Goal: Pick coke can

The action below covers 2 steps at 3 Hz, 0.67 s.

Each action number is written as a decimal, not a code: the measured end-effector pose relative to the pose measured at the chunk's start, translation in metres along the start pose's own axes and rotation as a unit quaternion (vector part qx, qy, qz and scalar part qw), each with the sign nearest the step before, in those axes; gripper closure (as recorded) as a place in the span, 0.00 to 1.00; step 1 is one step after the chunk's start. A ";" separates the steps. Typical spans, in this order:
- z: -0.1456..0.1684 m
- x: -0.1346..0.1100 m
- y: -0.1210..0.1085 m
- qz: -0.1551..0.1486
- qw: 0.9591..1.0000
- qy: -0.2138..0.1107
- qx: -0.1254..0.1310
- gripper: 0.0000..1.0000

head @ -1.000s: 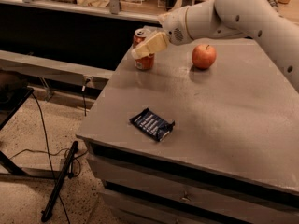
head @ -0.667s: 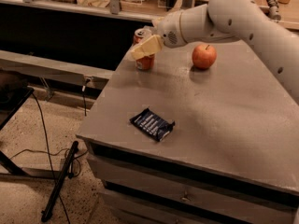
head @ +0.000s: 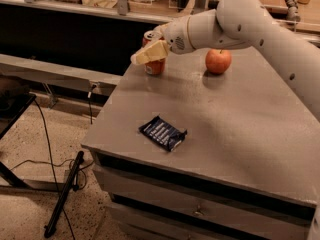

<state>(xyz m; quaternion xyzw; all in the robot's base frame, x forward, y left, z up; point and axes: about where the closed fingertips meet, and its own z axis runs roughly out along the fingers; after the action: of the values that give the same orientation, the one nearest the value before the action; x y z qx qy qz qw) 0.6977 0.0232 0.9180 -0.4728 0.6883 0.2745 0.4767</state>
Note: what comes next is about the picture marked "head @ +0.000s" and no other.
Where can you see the black bar on floor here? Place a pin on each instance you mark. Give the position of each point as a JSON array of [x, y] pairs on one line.
[[71, 183]]

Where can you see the black table at left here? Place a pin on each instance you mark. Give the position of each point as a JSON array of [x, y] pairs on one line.
[[15, 98]]

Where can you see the blue snack bar wrapper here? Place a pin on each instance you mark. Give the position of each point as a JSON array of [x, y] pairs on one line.
[[163, 133]]

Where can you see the red coke can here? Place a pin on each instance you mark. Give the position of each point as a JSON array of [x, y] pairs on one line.
[[155, 67]]

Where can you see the grey drawer cabinet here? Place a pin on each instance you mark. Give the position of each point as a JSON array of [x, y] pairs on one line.
[[248, 168]]

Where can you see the red apple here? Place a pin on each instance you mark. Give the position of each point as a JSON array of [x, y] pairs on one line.
[[218, 61]]

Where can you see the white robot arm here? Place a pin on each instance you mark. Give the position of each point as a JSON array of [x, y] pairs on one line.
[[238, 24]]

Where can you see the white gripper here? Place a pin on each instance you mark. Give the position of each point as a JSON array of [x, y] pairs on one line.
[[175, 35]]

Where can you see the grey metal rail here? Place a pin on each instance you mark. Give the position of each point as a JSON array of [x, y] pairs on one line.
[[58, 75]]

